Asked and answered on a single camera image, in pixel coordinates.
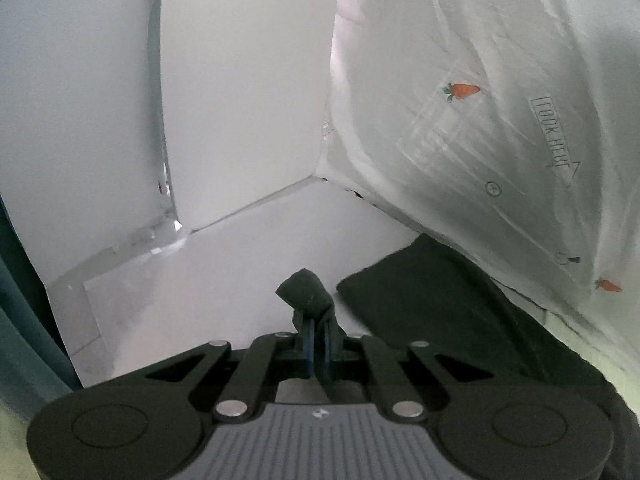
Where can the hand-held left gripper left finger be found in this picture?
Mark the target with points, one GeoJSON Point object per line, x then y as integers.
{"type": "Point", "coordinates": [311, 347]}

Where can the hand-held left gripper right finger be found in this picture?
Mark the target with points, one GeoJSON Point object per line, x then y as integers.
{"type": "Point", "coordinates": [326, 347]}

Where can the black garment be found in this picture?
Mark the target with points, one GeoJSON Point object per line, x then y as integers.
{"type": "Point", "coordinates": [440, 300]}

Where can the teal curtain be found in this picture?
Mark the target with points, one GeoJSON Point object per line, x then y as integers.
{"type": "Point", "coordinates": [25, 320]}

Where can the white carrot-print blanket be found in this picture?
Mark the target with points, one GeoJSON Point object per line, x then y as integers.
{"type": "Point", "coordinates": [500, 85]}

